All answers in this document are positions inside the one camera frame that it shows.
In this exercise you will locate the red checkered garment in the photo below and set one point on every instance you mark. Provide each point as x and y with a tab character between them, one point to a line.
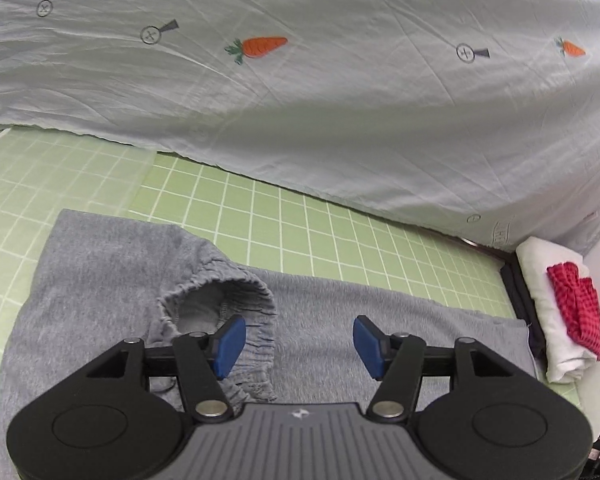
578	304

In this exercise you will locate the grey sweatpants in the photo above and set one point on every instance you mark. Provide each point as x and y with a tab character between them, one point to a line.
103	279

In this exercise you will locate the black folded garment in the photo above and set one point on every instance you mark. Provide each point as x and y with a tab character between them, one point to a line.
523	305

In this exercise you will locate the light grey carrot-print quilt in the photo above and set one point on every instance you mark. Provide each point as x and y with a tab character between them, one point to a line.
474	118

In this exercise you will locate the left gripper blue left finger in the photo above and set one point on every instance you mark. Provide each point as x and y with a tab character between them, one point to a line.
226	345

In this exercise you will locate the folded white garment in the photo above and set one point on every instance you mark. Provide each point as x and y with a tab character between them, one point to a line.
566	360

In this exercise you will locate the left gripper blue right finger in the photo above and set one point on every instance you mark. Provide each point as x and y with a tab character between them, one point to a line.
371	343

